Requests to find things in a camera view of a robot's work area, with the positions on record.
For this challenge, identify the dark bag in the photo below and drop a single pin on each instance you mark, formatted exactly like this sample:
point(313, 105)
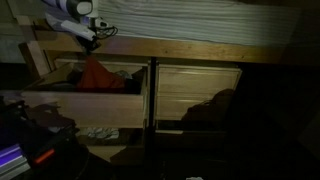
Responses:
point(213, 110)

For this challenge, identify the wooden bed frame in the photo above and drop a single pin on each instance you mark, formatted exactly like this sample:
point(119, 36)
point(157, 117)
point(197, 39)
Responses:
point(166, 48)

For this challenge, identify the light grey cloth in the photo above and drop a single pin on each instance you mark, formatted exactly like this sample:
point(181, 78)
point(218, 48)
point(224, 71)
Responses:
point(124, 74)

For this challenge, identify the aluminium rail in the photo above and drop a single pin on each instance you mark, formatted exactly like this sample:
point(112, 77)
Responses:
point(11, 161)

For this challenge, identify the closed wooden drawer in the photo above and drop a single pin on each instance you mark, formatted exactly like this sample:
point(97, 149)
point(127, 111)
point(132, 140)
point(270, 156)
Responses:
point(171, 106)
point(193, 80)

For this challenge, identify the dark brown cloth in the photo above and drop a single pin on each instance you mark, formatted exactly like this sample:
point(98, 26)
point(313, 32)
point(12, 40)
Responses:
point(50, 115)

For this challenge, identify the striped white mattress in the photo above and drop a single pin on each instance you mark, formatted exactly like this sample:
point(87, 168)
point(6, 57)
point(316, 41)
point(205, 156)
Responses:
point(200, 21)

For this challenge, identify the orange cloth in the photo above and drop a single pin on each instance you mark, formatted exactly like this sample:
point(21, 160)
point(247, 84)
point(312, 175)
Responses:
point(98, 76)

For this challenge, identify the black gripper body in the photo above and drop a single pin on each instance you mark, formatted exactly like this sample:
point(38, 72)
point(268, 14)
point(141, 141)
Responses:
point(88, 43)

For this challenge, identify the black vertical pole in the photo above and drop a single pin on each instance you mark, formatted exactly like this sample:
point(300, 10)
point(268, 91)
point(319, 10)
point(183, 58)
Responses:
point(152, 100)

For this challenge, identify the low open wooden drawer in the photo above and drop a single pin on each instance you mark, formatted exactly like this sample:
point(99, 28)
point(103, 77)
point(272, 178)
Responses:
point(106, 151)

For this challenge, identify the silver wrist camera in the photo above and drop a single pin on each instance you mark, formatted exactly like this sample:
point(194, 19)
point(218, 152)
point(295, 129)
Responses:
point(77, 29)

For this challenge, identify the white crumpled cloth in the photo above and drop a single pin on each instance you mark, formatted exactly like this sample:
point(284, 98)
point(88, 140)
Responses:
point(100, 132)

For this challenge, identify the black device with orange strip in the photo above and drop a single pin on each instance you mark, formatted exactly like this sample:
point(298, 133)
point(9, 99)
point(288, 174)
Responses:
point(56, 156)

